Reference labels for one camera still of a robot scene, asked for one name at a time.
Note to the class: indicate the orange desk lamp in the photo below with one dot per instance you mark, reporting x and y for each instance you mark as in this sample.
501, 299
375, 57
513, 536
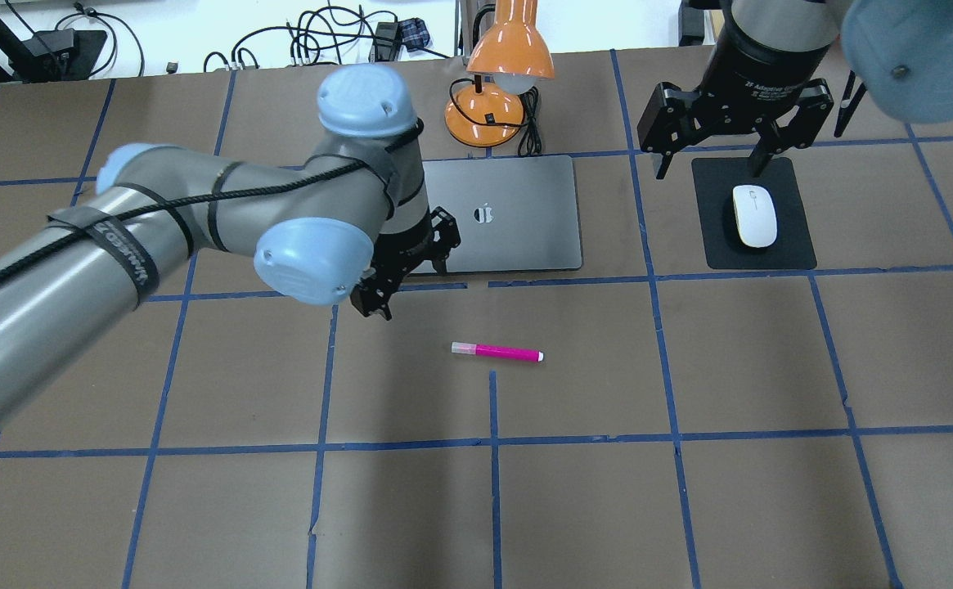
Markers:
505, 56

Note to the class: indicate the black power adapter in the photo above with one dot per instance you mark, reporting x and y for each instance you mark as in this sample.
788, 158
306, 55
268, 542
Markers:
386, 42

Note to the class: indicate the white computer mouse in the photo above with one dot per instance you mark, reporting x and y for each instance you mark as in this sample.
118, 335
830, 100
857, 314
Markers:
755, 216

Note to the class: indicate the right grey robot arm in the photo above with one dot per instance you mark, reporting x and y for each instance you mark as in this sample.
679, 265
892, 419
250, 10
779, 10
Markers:
899, 52

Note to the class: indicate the black stand background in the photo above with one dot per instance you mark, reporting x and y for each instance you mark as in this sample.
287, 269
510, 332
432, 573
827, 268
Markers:
60, 53

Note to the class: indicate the pink marker pen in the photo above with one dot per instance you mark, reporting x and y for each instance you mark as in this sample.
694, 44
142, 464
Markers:
490, 350

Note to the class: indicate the black mousepad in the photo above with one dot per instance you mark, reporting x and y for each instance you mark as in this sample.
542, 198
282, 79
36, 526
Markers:
714, 178

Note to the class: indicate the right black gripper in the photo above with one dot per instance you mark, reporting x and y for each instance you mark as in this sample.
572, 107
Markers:
758, 69

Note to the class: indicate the black cable bundle background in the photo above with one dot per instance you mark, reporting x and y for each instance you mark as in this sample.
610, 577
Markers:
318, 33

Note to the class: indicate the silver grey laptop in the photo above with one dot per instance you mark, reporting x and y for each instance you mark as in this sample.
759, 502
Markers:
513, 214

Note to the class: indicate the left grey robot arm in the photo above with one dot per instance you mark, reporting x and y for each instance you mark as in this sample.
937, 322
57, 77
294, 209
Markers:
349, 226

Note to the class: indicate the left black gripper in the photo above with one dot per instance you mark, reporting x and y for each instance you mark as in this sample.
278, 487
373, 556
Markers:
405, 249

